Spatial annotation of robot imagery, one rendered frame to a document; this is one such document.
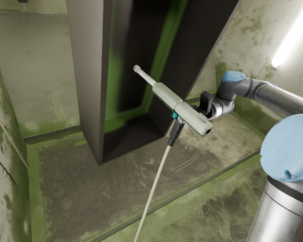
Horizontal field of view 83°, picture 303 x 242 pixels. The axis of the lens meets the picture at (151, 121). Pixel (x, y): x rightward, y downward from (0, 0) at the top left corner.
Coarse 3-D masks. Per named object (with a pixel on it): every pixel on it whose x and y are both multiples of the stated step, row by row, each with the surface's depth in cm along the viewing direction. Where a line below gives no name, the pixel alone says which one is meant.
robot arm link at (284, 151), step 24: (288, 120) 29; (264, 144) 33; (288, 144) 27; (264, 168) 30; (288, 168) 25; (264, 192) 32; (288, 192) 27; (264, 216) 30; (288, 216) 27; (264, 240) 29; (288, 240) 26
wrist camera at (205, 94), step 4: (204, 92) 68; (204, 96) 68; (208, 96) 67; (212, 96) 67; (200, 100) 72; (204, 100) 69; (208, 100) 67; (200, 104) 74; (204, 104) 71; (208, 104) 69; (204, 108) 73; (208, 108) 72; (208, 112) 75
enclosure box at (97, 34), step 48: (96, 0) 45; (144, 0) 84; (192, 0) 88; (240, 0) 70; (96, 48) 56; (144, 48) 107; (192, 48) 97; (96, 96) 72; (144, 96) 148; (96, 144) 102; (144, 144) 140
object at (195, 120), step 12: (144, 72) 81; (156, 84) 72; (168, 96) 67; (180, 108) 63; (192, 108) 64; (180, 120) 65; (192, 120) 60; (204, 120) 58; (180, 132) 71; (204, 132) 58; (168, 144) 76
